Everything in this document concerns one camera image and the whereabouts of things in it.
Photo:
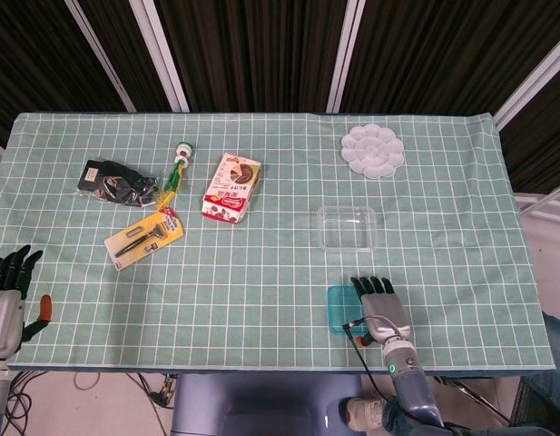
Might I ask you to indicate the beige sneaker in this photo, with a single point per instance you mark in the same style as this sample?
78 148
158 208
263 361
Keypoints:
363 411

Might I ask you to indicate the red white cookie box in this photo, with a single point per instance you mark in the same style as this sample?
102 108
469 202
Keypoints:
232 191

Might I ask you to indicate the metal chair leg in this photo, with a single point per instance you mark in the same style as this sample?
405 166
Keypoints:
474 395

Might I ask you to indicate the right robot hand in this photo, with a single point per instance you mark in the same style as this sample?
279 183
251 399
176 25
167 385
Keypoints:
386 313

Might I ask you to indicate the clear plastic container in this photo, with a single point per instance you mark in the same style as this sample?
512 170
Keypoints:
347 229

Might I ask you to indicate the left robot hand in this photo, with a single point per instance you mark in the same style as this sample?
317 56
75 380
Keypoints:
2 318

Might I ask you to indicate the white frame post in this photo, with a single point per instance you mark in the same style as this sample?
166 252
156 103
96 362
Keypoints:
161 59
529 84
102 59
345 59

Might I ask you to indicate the razor in yellow pack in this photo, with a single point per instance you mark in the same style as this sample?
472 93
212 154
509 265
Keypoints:
143 238

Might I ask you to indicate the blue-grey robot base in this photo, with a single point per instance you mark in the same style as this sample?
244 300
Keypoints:
261 404

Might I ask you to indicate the green yellow toy white cap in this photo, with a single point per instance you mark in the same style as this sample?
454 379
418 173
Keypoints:
174 179

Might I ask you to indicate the blue container lid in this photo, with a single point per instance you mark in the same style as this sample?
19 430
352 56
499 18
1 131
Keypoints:
340 309

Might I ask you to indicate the black fabric in clear bag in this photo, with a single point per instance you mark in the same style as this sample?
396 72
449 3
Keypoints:
116 184

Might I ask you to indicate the green checkered tablecloth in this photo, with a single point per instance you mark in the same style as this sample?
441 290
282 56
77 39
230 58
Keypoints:
261 295

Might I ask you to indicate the white flower paint palette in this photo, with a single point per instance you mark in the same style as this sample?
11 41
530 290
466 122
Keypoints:
372 152

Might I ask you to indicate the blue jeans leg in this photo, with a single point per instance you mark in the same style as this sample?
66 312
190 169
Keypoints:
558 345
395 418

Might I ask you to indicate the dark pleated curtain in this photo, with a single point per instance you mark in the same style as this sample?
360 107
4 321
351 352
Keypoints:
261 54

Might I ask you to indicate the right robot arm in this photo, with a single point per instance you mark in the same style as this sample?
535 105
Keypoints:
409 381

